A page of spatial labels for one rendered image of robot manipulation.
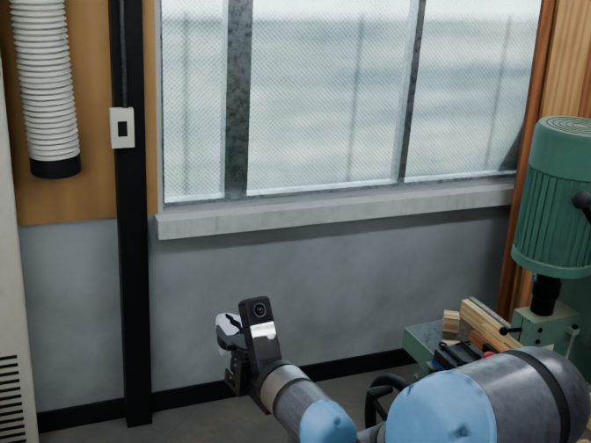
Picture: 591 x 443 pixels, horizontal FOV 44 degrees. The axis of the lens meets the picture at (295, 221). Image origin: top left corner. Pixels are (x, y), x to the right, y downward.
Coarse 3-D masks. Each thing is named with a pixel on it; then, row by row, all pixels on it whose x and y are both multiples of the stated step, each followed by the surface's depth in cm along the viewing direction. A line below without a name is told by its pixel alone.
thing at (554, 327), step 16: (560, 304) 169; (512, 320) 167; (528, 320) 162; (544, 320) 162; (560, 320) 163; (576, 320) 166; (512, 336) 167; (528, 336) 162; (544, 336) 163; (560, 336) 165
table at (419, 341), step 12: (420, 324) 190; (432, 324) 190; (468, 324) 191; (408, 336) 187; (420, 336) 185; (432, 336) 185; (444, 336) 185; (456, 336) 186; (468, 336) 186; (408, 348) 188; (420, 348) 182; (432, 348) 180; (420, 360) 183; (588, 432) 153
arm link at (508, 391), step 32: (512, 352) 76; (416, 384) 71; (448, 384) 69; (480, 384) 69; (512, 384) 70; (544, 384) 71; (416, 416) 70; (448, 416) 67; (480, 416) 67; (512, 416) 68; (544, 416) 70
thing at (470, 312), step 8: (464, 304) 193; (472, 304) 191; (464, 312) 193; (472, 312) 190; (480, 312) 188; (472, 320) 190; (480, 320) 187; (488, 320) 184; (496, 328) 182; (504, 336) 179; (520, 344) 174
